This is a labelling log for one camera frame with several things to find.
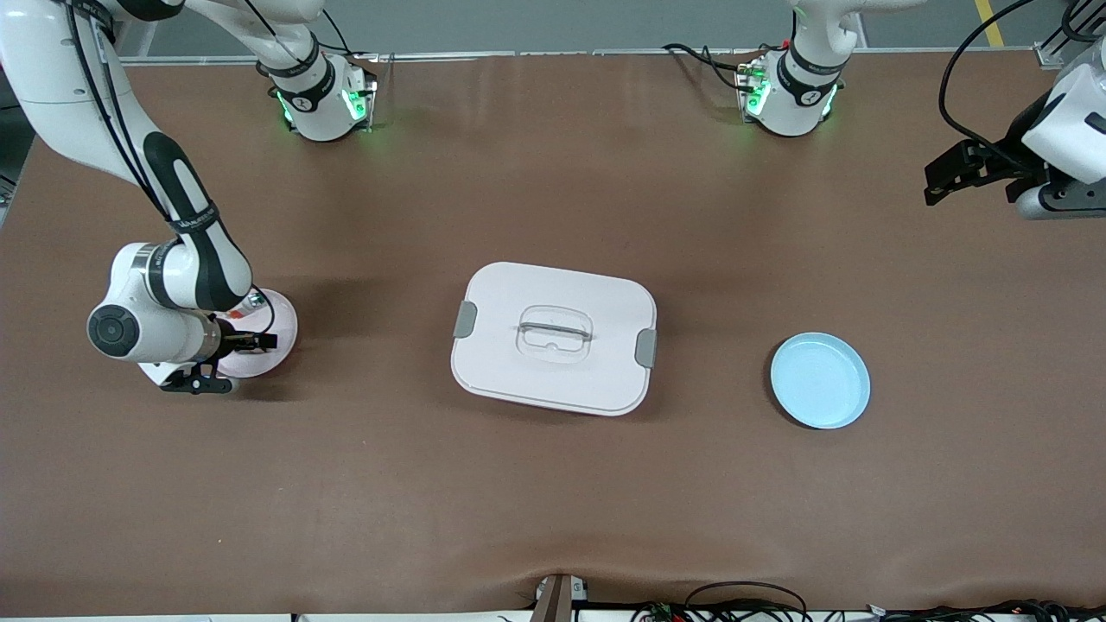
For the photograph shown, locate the white lidded storage box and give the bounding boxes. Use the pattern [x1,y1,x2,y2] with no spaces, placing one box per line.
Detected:
[450,262,658,417]

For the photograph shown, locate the pink round plate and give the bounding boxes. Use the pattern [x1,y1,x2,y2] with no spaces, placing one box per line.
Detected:
[216,289,299,378]

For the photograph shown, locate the light blue round plate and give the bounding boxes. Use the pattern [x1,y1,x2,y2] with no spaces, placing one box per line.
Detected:
[770,333,871,430]

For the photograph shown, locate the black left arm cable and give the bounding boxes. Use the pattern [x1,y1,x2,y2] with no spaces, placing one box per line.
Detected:
[939,0,1038,165]

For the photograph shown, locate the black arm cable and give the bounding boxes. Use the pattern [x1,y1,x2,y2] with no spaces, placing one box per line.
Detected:
[65,0,178,227]
[939,0,1038,165]

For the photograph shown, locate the aluminium frame profile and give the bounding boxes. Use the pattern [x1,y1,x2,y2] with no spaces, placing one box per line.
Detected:
[1041,0,1106,70]

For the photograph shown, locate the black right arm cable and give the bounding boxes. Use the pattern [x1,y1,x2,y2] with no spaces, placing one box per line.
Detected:
[65,0,178,227]

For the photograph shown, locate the black base power cable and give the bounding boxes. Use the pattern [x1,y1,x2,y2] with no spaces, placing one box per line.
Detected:
[661,41,761,92]

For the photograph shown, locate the brown camera mount post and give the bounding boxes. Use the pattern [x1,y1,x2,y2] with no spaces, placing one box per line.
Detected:
[529,573,590,622]

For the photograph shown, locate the black cable bundle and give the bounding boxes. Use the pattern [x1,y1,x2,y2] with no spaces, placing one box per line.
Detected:
[864,599,1106,622]

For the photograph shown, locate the black looped cable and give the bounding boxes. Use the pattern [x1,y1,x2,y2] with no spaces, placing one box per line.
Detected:
[683,581,809,622]

